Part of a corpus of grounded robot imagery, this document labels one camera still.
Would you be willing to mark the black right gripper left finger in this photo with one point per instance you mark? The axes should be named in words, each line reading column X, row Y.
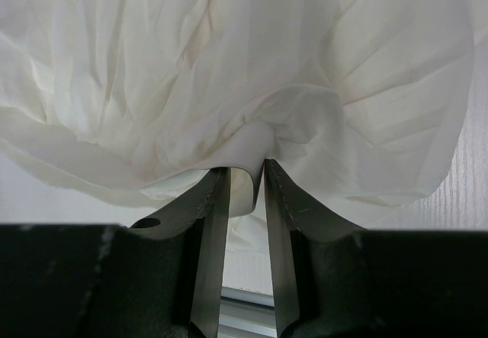
column 180, row 270

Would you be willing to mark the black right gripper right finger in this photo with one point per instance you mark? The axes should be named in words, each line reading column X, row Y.
column 295, row 219

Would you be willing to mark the white skirt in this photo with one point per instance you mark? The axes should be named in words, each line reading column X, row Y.
column 132, row 101

